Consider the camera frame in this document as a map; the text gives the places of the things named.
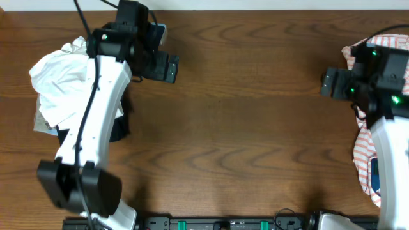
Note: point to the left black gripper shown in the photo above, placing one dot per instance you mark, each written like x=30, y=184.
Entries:
x=158, y=72

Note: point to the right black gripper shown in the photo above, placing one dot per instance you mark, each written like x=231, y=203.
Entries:
x=342, y=76

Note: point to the white t-shirt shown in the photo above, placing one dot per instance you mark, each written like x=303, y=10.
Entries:
x=60, y=80

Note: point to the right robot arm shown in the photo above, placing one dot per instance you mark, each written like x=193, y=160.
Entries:
x=386, y=110

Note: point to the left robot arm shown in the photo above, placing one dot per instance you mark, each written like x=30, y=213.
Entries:
x=77, y=179

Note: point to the folded black garment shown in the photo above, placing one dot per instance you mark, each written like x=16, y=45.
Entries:
x=120, y=127

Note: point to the red white striped shirt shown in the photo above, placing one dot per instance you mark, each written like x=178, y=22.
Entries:
x=364, y=152

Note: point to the light blue folded garment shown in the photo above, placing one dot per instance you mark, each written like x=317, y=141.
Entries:
x=53, y=132

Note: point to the folded olive garment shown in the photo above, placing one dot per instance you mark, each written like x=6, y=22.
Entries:
x=40, y=124

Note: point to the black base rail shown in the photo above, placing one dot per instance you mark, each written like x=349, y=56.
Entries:
x=284, y=219

